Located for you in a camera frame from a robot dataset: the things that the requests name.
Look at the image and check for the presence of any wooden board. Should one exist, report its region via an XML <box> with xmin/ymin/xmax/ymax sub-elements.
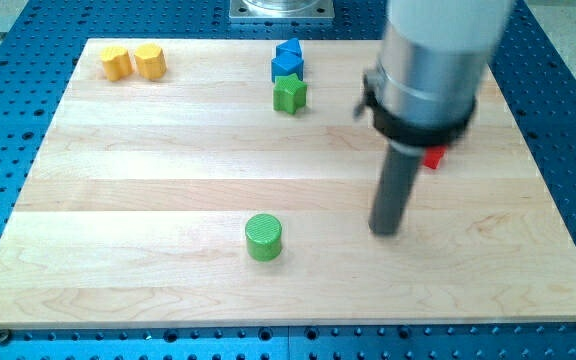
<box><xmin>0</xmin><ymin>39</ymin><xmax>576</xmax><ymax>329</ymax></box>

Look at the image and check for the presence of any yellow hexagon block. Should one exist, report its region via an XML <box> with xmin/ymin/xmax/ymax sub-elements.
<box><xmin>134</xmin><ymin>43</ymin><xmax>167</xmax><ymax>80</ymax></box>

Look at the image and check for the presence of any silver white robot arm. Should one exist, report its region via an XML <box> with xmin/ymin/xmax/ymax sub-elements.
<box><xmin>364</xmin><ymin>0</ymin><xmax>514</xmax><ymax>148</ymax></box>

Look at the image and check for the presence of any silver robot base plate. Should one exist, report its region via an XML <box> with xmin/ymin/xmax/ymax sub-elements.
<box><xmin>229</xmin><ymin>0</ymin><xmax>335</xmax><ymax>20</ymax></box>

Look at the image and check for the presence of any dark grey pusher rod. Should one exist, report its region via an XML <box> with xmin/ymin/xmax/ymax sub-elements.
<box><xmin>369</xmin><ymin>141</ymin><xmax>425</xmax><ymax>236</ymax></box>

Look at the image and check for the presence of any red block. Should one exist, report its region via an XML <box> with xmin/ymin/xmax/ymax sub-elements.
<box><xmin>422</xmin><ymin>146</ymin><xmax>447</xmax><ymax>170</ymax></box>

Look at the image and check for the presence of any green cylinder block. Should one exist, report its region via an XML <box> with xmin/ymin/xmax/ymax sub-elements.
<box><xmin>245</xmin><ymin>213</ymin><xmax>283</xmax><ymax>261</ymax></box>

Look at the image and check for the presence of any blue cube block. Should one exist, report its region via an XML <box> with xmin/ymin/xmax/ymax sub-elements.
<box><xmin>271</xmin><ymin>53</ymin><xmax>304</xmax><ymax>82</ymax></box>

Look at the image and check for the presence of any yellow cylinder block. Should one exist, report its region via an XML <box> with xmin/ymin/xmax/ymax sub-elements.
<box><xmin>100</xmin><ymin>46</ymin><xmax>133</xmax><ymax>81</ymax></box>

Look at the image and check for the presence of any green star block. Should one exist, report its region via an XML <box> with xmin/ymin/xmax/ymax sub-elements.
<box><xmin>273</xmin><ymin>73</ymin><xmax>307</xmax><ymax>115</ymax></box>

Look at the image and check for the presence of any blue triangle block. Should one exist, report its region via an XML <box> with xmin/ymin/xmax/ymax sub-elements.
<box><xmin>275</xmin><ymin>38</ymin><xmax>302</xmax><ymax>58</ymax></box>

